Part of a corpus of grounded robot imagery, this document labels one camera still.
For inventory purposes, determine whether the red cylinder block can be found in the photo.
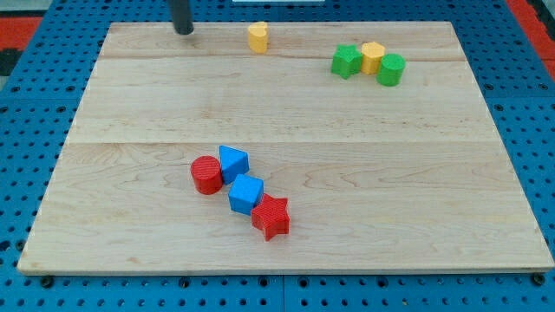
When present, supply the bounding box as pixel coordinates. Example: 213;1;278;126
190;155;223;195

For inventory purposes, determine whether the green star block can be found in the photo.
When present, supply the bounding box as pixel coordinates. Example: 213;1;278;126
330;44;362;79

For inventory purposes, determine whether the wooden board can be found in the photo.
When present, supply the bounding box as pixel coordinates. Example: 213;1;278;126
18;22;554;276

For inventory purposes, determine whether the blue cube block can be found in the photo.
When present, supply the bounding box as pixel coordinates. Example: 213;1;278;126
228;174;264;216

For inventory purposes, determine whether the yellow hexagon block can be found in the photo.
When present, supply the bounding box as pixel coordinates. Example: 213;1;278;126
361;42;385;75

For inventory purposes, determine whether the red star block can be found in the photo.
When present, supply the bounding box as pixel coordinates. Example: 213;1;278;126
251;193;291;242

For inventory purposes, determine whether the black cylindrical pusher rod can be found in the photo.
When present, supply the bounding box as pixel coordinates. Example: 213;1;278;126
167;0;194;36

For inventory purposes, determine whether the blue triangle block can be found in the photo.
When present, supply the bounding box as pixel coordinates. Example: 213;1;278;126
219;146;250;185

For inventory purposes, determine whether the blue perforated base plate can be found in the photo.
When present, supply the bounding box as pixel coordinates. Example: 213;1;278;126
1;0;554;311

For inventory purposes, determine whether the green cylinder block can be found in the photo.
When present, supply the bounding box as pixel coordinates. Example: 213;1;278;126
376;54;406;87

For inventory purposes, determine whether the yellow heart block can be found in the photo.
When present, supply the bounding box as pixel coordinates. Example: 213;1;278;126
247;22;269;54

